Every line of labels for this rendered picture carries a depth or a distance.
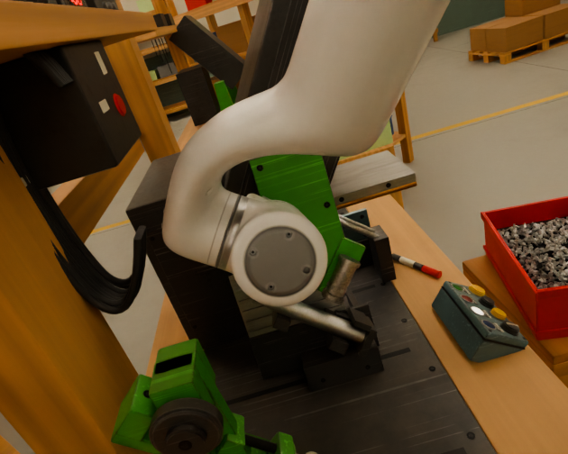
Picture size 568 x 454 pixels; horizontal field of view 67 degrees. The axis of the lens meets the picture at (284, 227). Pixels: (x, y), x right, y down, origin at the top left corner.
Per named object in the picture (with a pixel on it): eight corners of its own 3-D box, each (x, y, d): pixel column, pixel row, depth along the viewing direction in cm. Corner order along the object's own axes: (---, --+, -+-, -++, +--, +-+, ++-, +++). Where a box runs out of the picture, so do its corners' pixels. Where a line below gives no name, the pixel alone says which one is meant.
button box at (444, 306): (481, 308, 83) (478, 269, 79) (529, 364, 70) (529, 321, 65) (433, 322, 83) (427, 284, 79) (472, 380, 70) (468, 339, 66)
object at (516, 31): (541, 36, 644) (541, -18, 610) (585, 37, 572) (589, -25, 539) (469, 60, 635) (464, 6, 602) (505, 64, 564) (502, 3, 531)
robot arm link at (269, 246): (221, 258, 49) (297, 282, 50) (206, 290, 36) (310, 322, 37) (243, 188, 48) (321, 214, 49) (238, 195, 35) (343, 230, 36)
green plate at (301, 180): (343, 249, 80) (311, 140, 76) (352, 261, 72) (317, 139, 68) (284, 266, 80) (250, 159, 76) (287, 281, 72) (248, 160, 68)
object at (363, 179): (389, 162, 97) (387, 149, 96) (417, 186, 83) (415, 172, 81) (225, 212, 98) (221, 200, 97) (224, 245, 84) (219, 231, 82)
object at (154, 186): (267, 256, 116) (226, 137, 100) (279, 328, 89) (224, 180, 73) (203, 276, 116) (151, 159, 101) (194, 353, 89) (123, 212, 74)
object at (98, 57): (144, 134, 70) (103, 38, 64) (121, 166, 55) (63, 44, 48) (73, 156, 71) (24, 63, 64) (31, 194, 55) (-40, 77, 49)
